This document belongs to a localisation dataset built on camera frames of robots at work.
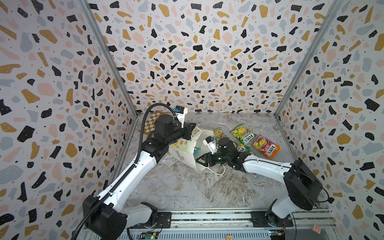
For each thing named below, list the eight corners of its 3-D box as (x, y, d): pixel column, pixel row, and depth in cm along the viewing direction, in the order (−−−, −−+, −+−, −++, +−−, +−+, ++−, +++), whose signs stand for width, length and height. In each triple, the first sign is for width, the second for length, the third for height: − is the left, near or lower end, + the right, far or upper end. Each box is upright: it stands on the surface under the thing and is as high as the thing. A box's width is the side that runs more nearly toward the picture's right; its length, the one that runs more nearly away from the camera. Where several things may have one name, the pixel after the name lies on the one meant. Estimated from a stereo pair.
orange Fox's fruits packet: (251, 145, 104) (252, 143, 102) (259, 136, 110) (260, 134, 108) (272, 159, 98) (274, 157, 96) (279, 148, 103) (281, 146, 101)
